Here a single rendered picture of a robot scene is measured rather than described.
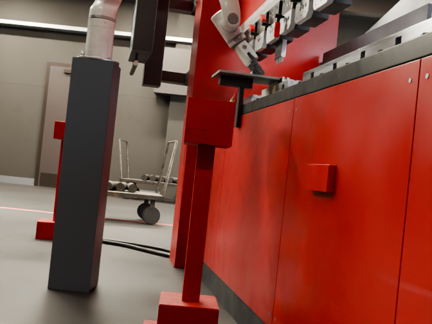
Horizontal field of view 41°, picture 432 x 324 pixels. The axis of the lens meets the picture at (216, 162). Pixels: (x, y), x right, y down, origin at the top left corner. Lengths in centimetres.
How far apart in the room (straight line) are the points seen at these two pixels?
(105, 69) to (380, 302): 169
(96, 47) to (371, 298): 175
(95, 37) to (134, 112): 758
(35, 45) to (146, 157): 276
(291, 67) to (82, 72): 143
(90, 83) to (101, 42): 20
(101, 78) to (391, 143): 159
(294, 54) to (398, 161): 241
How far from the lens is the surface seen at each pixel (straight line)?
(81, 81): 257
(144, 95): 1018
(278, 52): 262
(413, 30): 148
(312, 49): 359
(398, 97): 123
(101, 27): 263
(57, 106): 1040
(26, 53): 1075
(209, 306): 200
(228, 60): 343
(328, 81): 160
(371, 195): 128
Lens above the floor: 57
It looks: 1 degrees up
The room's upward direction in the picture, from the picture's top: 6 degrees clockwise
